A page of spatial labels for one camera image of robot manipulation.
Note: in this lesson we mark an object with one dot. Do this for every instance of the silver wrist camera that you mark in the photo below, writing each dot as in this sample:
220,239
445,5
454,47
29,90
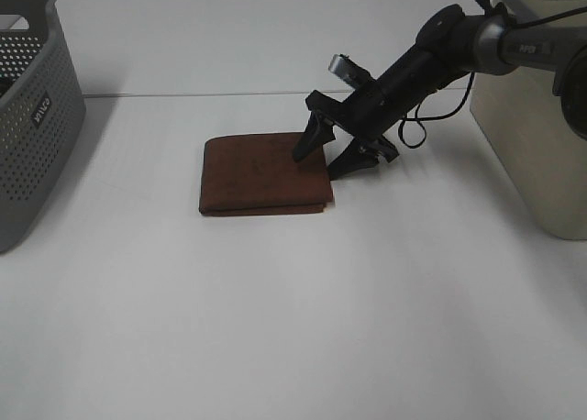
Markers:
348,71

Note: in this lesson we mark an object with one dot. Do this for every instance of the brown towel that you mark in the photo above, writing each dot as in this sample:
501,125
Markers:
256,175

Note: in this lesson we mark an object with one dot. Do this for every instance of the beige basket with grey rim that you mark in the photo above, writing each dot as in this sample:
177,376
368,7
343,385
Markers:
535,116

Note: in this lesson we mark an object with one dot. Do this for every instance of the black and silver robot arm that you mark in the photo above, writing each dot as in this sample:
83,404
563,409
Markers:
449,46

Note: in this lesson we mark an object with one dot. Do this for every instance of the grey perforated plastic basket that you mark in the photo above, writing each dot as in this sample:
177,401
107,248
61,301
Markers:
42,113

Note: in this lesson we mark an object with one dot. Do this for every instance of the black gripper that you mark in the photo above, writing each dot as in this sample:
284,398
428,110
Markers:
372,109

